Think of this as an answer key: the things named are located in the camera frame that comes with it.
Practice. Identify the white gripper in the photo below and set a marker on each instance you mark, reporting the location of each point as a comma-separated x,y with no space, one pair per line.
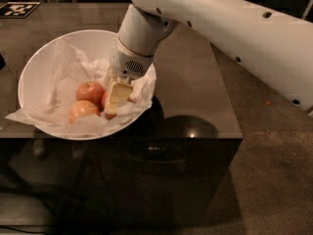
127,62

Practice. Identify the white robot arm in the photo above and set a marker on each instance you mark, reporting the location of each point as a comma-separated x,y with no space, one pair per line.
275,47

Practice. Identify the pale red apple front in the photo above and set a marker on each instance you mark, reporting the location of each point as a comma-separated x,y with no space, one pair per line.
81,109

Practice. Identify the white bowl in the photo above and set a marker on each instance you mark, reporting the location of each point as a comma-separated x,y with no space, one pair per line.
75,46

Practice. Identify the white crumpled paper liner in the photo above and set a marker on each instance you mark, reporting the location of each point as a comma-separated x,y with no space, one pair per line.
55,79

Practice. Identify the dark glossy table cabinet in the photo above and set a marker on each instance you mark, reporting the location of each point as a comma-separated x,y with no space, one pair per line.
163,170

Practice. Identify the small black object left edge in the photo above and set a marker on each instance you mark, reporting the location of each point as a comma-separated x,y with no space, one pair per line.
2,62

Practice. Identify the black white fiducial marker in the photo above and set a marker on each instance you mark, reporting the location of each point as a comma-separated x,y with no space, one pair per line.
17,10

